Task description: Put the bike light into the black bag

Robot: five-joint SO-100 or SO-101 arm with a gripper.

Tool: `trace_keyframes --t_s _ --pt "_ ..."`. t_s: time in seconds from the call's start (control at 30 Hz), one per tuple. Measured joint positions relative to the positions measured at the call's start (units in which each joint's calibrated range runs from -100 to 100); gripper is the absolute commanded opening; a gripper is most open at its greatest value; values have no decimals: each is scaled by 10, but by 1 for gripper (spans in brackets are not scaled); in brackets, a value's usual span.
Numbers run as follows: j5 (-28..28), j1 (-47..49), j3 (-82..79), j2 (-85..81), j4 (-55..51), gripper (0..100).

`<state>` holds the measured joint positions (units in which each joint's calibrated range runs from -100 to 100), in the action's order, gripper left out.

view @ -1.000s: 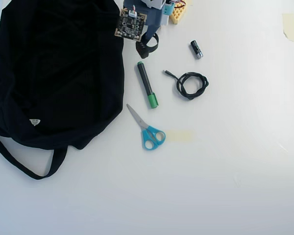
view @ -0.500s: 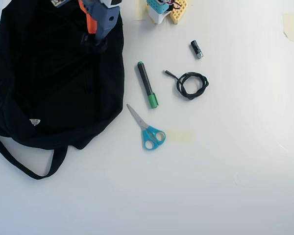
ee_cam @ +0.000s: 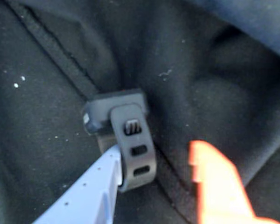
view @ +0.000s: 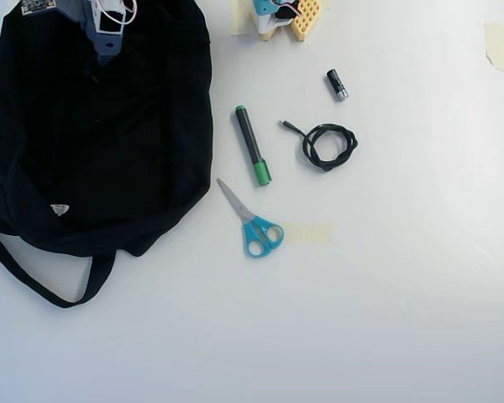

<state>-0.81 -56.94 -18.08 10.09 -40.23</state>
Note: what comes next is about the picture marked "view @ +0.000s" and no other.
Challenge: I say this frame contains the blue grey gripper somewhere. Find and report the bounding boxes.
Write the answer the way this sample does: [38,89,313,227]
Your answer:
[19,0,129,68]

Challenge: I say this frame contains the black fabric bag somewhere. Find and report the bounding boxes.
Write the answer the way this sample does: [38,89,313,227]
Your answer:
[0,0,215,310]

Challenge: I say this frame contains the beige masking tape strip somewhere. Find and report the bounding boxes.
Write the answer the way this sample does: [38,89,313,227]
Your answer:
[483,21,504,73]
[283,223,333,244]
[230,0,264,37]

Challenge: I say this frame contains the black marker with green cap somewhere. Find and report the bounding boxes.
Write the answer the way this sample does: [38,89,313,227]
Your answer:
[234,104,273,188]

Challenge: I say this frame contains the small black cylindrical battery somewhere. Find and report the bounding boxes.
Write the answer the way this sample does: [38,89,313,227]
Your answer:
[325,68,349,102]

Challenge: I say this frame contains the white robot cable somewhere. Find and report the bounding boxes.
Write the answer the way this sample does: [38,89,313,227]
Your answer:
[92,0,139,25]

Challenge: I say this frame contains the blue handled scissors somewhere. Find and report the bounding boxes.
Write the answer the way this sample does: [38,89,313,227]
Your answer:
[216,177,286,259]

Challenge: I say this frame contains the black braided USB cable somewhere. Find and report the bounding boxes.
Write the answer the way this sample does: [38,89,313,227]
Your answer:
[278,119,360,173]

